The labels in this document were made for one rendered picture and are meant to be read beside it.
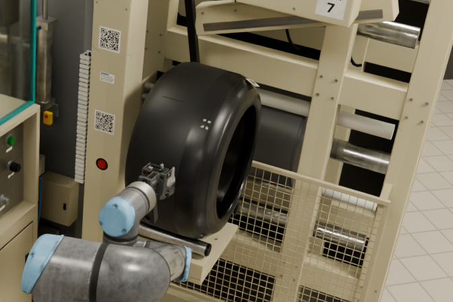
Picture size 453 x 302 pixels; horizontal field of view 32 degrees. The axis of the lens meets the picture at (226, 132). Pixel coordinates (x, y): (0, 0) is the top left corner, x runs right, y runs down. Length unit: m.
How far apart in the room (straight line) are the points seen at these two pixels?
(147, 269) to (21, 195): 1.30
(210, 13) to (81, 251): 1.43
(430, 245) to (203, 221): 2.34
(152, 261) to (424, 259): 3.05
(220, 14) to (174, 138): 0.59
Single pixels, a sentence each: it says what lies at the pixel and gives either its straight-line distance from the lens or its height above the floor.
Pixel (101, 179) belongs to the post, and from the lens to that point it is 2.69.
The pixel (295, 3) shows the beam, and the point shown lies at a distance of 2.48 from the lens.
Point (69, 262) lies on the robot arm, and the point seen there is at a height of 1.52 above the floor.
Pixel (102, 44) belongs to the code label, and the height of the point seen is 1.49.
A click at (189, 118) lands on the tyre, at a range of 2.31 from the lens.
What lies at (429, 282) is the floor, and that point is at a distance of 4.26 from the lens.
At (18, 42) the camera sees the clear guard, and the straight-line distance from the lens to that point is 2.41.
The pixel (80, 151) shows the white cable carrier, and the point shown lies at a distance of 2.70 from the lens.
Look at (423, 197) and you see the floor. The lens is 5.00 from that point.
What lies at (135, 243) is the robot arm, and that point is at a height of 1.21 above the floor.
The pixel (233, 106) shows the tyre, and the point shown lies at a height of 1.40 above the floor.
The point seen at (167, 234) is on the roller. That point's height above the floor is 0.92.
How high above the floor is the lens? 2.41
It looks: 27 degrees down
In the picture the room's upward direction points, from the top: 8 degrees clockwise
